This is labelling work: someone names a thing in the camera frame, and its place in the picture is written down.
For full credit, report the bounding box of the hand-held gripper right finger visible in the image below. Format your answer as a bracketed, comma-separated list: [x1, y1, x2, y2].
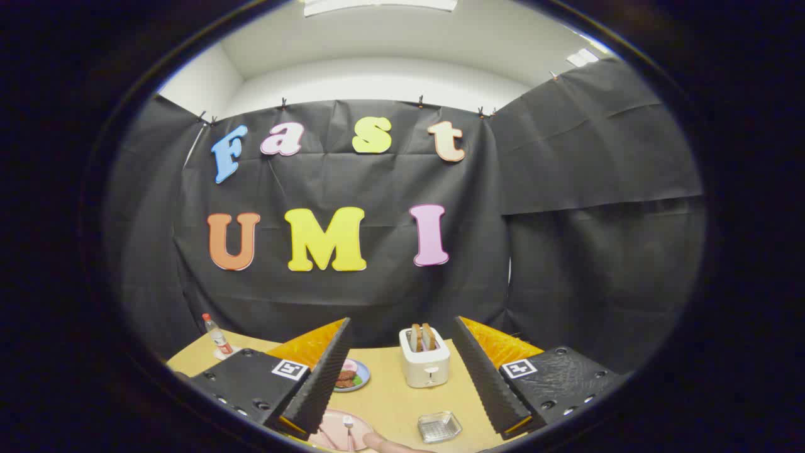
[452, 316, 633, 440]

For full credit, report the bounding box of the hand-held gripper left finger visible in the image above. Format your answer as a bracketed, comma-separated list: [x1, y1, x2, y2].
[178, 317, 352, 441]

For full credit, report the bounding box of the pink plate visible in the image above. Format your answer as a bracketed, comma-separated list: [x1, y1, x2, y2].
[313, 409, 376, 452]

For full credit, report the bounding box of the long ceiling light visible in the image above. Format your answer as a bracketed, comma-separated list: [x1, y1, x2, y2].
[304, 0, 458, 16]

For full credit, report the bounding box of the blue plate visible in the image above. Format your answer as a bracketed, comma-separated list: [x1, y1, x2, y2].
[333, 359, 371, 393]

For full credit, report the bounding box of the white toaster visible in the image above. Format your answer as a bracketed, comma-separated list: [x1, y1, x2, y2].
[399, 327, 452, 389]

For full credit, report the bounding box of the perforated metal tray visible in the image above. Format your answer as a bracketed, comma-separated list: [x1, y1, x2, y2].
[418, 411, 463, 444]

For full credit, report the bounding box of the clear bottle with red label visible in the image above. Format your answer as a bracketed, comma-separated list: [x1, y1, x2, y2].
[202, 313, 234, 357]

